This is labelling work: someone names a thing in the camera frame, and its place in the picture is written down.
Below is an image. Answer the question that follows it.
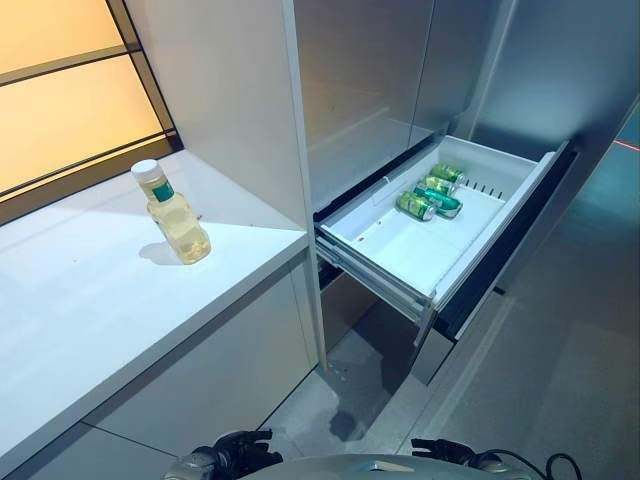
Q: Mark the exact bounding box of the light green drink can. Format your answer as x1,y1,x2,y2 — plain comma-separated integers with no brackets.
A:
432,162,467,185
423,174,459,197
395,191,437,222

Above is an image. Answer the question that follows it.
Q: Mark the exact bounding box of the white fridge drawer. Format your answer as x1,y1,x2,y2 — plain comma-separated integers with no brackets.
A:
314,133,581,346

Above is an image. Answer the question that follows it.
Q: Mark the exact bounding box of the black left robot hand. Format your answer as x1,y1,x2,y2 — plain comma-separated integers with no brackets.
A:
212,442,284,480

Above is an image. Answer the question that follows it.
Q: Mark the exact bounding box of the grey robot torso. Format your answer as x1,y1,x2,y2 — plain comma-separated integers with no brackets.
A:
269,467,481,480

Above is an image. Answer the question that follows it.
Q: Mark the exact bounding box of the dark green drink can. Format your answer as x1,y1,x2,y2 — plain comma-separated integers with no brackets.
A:
412,183,463,219

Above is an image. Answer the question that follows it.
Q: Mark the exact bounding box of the tall white cabinet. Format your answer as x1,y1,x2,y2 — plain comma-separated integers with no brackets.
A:
122,0,329,371

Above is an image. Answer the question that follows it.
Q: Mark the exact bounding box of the orange lit window dark frame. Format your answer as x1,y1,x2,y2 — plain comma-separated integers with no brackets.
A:
0,0,186,226

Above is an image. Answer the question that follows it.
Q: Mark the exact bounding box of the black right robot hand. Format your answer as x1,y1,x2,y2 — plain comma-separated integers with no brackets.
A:
410,451,484,476

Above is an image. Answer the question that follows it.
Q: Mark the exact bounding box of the clear tea bottle white cap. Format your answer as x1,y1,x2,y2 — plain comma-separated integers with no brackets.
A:
130,159,212,267

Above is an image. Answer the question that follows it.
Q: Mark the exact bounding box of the silver fridge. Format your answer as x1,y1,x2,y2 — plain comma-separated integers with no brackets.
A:
292,0,640,386

